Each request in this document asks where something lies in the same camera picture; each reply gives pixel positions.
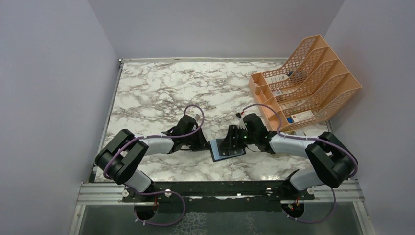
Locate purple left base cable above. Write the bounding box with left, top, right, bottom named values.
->
left=133, top=190, right=187, bottom=227

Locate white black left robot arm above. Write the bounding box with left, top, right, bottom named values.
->
left=94, top=115, right=209, bottom=201

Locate beige card tray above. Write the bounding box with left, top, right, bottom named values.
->
left=287, top=130, right=307, bottom=136

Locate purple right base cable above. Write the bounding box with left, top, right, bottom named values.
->
left=281, top=186, right=338, bottom=224

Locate orange mesh file organizer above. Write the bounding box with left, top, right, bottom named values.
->
left=248, top=35, right=362, bottom=132

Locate white card box in organizer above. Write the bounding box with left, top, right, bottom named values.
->
left=286, top=110, right=314, bottom=124

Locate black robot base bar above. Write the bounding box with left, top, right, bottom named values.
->
left=122, top=180, right=315, bottom=213

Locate black leather card holder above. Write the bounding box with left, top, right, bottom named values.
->
left=208, top=139, right=246, bottom=162

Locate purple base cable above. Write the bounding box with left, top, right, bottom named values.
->
left=133, top=190, right=187, bottom=227
left=281, top=186, right=338, bottom=224

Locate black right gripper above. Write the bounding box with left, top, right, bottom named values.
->
left=220, top=124, right=257, bottom=149

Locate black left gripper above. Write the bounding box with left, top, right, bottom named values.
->
left=183, top=126, right=211, bottom=152

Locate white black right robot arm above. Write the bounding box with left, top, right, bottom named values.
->
left=211, top=114, right=358, bottom=199

